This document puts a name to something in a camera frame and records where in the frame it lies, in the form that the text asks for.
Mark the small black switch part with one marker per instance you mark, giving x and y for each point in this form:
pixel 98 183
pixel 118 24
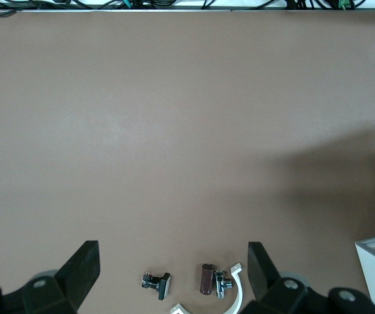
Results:
pixel 161 284

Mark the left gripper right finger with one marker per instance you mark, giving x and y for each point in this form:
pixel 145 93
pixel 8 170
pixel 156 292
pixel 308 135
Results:
pixel 266 281

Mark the white curved pipe clamp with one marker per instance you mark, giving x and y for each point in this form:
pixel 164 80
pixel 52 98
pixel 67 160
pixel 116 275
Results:
pixel 238 288

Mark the brown table mat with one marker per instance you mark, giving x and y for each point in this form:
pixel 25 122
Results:
pixel 174 131

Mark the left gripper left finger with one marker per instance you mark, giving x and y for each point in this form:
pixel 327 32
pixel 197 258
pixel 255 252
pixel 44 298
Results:
pixel 76 274

